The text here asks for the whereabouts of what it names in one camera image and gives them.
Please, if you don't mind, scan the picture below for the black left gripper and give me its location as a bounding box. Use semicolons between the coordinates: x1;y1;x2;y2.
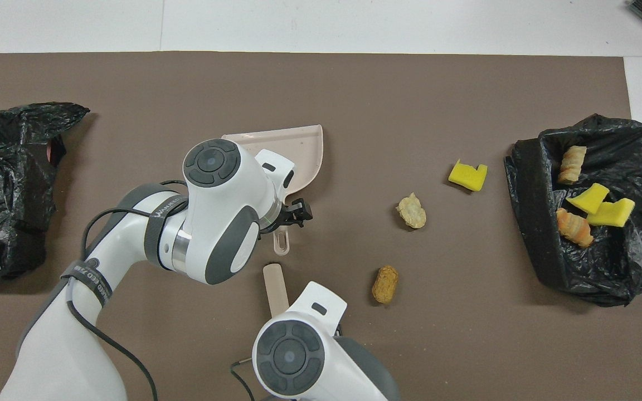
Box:
271;199;314;230

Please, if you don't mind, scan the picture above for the beige plastic dustpan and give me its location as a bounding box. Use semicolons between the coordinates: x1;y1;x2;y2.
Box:
221;124;324;256

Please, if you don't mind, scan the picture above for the beige hand brush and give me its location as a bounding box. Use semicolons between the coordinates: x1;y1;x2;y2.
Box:
262;263;290;318

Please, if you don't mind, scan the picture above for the notched yellow sponge piece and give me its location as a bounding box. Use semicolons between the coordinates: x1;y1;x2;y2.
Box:
448;159;489;193

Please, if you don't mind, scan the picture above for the orange striped croissant piece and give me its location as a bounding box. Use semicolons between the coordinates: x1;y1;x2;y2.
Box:
556;208;595;248

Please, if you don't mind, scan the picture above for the pale flaky pastry piece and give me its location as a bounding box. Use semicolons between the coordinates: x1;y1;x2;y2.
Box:
557;145;587;185

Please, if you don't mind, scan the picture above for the yellow sponge wedge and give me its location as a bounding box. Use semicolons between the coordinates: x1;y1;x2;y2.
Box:
566;183;610;214

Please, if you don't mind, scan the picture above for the yellow sponge block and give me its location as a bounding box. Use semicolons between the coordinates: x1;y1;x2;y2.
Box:
587;198;636;228

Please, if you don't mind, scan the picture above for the open black bag-lined bin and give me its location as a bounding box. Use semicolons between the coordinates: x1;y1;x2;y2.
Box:
503;113;642;308

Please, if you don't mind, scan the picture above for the pink plastic bin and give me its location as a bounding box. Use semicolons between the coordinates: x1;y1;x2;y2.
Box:
44;139;66;166

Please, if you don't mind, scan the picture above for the crumpled black trash bag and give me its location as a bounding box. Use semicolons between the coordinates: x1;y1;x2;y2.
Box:
0;102;91;285

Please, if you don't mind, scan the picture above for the pale crumpled food piece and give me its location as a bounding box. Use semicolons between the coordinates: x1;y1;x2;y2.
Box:
396;193;427;229

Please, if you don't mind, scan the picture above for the brown table mat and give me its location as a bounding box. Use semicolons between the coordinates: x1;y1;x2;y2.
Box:
0;51;642;401

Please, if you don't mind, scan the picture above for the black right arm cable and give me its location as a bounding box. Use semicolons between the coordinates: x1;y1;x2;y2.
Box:
229;359;257;401

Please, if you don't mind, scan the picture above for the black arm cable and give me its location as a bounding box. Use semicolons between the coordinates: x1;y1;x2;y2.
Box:
229;359;257;401
66;179;191;401

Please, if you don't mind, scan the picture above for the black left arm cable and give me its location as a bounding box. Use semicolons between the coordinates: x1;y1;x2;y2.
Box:
66;179;191;401

